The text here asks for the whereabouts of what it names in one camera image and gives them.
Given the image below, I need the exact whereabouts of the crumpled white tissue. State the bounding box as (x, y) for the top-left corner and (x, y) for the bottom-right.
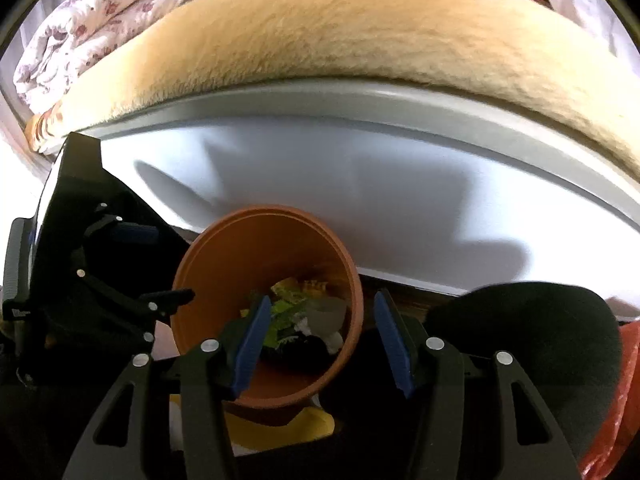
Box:
(294, 297), (347, 354)

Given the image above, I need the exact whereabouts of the pink floral folded quilt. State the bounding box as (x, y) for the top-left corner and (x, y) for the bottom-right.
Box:
(13, 0), (191, 114)

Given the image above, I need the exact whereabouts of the black round stool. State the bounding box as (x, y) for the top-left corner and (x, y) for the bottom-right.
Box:
(423, 282), (622, 460)

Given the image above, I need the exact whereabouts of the red plastic bag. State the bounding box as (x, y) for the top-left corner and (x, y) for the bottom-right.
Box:
(579, 322), (640, 479)

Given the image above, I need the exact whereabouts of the green snack wrapper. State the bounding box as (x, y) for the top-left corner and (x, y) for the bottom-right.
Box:
(239, 278), (329, 350)

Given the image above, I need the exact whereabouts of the white curtain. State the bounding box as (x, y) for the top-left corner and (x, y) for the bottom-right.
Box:
(549, 0), (637, 56)

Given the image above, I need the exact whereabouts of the yellow slipper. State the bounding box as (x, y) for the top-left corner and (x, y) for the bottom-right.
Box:
(168, 392), (336, 456)

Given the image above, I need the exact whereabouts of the floral beige fleece blanket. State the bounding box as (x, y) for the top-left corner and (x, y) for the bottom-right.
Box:
(24, 0), (639, 174)

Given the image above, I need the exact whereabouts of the orange plastic trash bin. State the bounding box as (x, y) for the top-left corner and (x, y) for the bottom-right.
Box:
(170, 206), (364, 410)

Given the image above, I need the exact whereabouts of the white bed frame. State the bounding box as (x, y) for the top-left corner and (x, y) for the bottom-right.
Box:
(88, 79), (639, 321)

